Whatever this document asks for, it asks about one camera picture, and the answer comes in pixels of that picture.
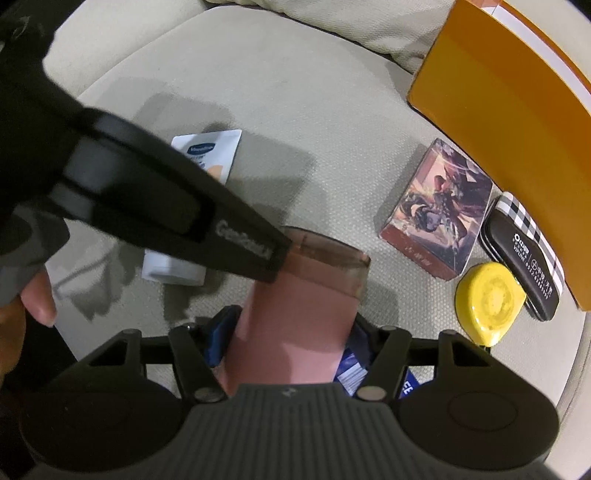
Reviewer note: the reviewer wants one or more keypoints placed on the orange cardboard box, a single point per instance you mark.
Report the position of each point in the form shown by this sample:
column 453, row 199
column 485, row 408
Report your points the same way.
column 498, row 92

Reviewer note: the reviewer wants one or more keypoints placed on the plaid glasses case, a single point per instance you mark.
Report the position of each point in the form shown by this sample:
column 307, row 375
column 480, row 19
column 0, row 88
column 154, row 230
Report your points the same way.
column 517, row 258

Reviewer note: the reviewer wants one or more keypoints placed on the yellow tape measure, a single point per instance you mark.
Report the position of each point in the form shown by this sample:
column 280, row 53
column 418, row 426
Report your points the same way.
column 487, row 300

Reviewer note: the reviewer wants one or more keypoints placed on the illustrated card box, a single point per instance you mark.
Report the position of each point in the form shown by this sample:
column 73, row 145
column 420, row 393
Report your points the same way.
column 434, row 207

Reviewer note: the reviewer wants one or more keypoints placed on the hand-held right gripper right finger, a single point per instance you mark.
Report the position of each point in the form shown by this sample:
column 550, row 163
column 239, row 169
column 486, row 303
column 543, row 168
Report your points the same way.
column 365, row 339

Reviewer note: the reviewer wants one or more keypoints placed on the white lotion tube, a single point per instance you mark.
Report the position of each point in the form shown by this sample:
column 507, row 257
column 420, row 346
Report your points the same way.
column 217, row 147

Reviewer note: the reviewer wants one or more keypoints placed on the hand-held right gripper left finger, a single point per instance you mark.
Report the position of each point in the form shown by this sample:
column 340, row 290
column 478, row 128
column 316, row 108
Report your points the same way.
column 222, row 333

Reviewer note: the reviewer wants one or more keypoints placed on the pink cup with tinted lid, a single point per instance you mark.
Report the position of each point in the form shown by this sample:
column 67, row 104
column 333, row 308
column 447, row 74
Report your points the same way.
column 295, row 323

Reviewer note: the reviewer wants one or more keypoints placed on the beige pillow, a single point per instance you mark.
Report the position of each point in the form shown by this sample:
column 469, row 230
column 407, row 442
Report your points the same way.
column 346, row 27

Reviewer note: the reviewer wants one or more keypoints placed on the blue tin box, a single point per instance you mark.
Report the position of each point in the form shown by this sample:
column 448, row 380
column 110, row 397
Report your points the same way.
column 351, row 371

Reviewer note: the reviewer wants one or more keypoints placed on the person's left hand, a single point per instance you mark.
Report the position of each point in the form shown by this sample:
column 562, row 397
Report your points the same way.
column 39, row 300

